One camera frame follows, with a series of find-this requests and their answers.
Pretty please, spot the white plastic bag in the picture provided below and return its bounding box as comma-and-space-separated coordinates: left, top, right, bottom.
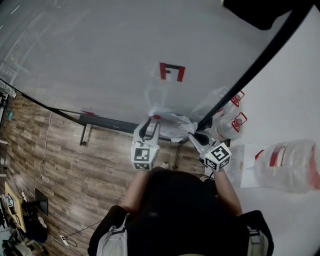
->
147, 106, 199, 144

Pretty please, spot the person's left forearm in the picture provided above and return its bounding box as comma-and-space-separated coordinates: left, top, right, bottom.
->
120, 171, 151, 213

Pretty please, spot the white rope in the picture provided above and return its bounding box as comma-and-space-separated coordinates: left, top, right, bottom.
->
21, 112, 53, 201

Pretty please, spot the grey shoulder strap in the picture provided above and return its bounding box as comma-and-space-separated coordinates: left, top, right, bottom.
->
247, 226, 269, 256
96, 217, 127, 256

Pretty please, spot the small yellow wooden table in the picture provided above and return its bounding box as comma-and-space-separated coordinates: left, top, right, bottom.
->
4, 181, 27, 233

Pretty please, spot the thin black floor cable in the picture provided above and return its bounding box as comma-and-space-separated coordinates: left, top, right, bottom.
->
47, 217, 103, 255

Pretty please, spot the red black tape mark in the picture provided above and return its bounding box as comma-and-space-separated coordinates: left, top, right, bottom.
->
159, 62, 186, 83

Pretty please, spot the plastic-wrapped large water bottle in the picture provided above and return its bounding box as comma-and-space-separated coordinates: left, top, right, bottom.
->
253, 138, 320, 194

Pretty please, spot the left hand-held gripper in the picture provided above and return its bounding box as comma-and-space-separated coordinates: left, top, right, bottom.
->
130, 118, 161, 172

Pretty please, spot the white water dispenser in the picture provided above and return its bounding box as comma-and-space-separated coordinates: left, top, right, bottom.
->
223, 143, 258, 189

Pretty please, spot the black monitor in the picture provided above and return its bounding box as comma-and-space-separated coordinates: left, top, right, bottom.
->
34, 187, 49, 216

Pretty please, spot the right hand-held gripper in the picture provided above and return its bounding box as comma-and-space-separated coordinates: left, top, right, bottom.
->
187, 132, 232, 173

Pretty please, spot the person's black shirt torso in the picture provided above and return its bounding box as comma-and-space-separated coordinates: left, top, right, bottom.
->
87, 166, 275, 256

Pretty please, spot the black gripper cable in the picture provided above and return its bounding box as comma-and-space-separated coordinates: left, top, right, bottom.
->
204, 171, 215, 187

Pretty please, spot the whiteboard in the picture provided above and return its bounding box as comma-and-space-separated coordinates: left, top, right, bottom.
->
0, 0, 316, 171

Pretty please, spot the person's right forearm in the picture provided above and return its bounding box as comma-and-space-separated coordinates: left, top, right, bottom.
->
213, 168, 244, 216

